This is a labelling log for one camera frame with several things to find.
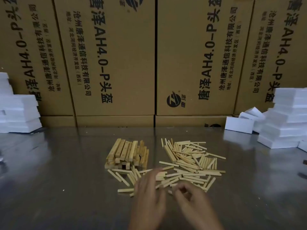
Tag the person's right hand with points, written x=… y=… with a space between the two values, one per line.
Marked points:
x=199 y=210

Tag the person's left hand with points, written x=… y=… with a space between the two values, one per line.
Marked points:
x=148 y=201

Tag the pile of wooden dowels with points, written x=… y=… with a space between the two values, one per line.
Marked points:
x=192 y=165

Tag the drilled wooden block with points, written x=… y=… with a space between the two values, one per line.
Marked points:
x=170 y=154

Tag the pile of drilled wooden bars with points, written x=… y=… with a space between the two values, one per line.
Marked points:
x=120 y=150

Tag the stack of white foam blocks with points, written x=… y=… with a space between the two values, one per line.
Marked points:
x=16 y=112
x=285 y=122

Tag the shiny metal table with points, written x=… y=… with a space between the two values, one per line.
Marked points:
x=48 y=189

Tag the stack of brown cardboard boxes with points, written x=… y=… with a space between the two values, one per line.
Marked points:
x=134 y=69

